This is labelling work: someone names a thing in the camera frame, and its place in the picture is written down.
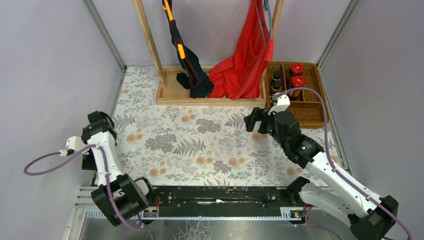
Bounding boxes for small black cap spice bottle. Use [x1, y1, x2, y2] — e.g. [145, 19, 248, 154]
[272, 70, 282, 82]

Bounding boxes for red lid sauce jar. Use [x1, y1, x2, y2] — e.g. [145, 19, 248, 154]
[289, 62, 305, 77]

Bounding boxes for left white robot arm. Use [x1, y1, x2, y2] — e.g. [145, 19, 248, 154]
[81, 111, 157, 227]

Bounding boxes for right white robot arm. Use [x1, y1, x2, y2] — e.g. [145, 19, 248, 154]
[243, 107, 399, 240]

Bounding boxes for red apron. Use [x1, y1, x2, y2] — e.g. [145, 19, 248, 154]
[207, 0, 274, 100]

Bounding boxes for wicker divided tray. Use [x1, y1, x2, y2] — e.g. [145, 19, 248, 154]
[261, 61, 327, 129]

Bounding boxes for floral table mat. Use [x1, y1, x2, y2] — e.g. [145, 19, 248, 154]
[98, 66, 347, 187]

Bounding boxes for dark navy garment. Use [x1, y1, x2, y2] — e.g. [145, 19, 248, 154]
[162, 0, 215, 99]

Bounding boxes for grey clothes hanger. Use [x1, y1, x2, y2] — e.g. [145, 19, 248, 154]
[254, 0, 274, 44]

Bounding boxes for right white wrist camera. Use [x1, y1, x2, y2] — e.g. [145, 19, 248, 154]
[268, 94, 291, 115]

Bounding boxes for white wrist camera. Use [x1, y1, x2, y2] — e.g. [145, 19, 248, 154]
[268, 94, 291, 115]
[59, 136, 87, 157]

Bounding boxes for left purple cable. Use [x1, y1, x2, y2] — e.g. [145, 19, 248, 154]
[23, 143, 147, 232]

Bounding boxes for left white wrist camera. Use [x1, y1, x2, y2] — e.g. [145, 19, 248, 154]
[59, 136, 87, 157]

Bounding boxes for wooden rack frame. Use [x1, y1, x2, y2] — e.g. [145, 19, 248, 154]
[133, 0, 283, 107]

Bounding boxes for aluminium frame rail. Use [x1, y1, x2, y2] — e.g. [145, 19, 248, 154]
[75, 186, 98, 208]

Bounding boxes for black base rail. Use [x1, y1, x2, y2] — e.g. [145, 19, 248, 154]
[141, 177, 310, 220]

